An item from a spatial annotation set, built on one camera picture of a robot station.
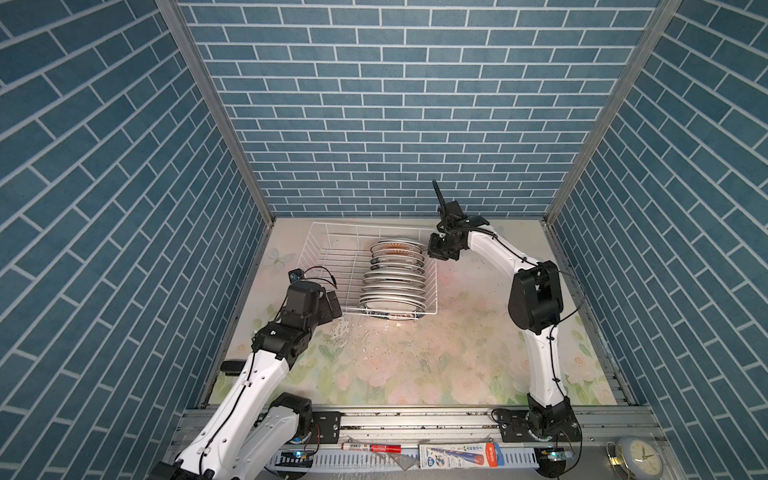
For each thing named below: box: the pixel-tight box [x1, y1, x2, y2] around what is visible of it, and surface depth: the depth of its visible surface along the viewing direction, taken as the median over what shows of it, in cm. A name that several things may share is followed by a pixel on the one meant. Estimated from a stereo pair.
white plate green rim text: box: [358, 300, 426, 320], surface depth 91 cm
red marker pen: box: [341, 443, 403, 454], surface depth 72 cm
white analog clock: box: [615, 436, 664, 480], surface depth 68 cm
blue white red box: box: [418, 442, 505, 469], surface depth 71 cm
